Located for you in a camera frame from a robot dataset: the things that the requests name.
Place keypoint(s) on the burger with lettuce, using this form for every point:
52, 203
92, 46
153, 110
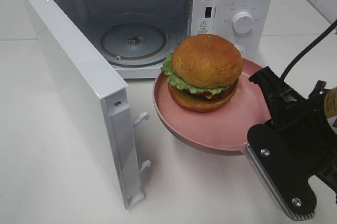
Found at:
203, 72

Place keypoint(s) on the glass microwave turntable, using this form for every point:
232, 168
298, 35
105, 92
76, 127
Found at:
136, 45

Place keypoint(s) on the white upper power knob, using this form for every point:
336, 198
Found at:
242, 21

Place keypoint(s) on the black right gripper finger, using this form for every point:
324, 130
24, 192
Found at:
286, 184
271, 87

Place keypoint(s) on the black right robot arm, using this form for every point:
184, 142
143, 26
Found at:
296, 143

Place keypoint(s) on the pink round plate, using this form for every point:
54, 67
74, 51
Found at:
223, 130

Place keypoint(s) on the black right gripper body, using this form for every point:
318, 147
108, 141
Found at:
308, 129

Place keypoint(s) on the white lower timer knob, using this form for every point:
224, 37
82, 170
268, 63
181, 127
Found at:
242, 48

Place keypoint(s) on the white microwave oven body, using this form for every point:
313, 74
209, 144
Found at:
177, 18

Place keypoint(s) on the white microwave door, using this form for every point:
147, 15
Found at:
95, 95

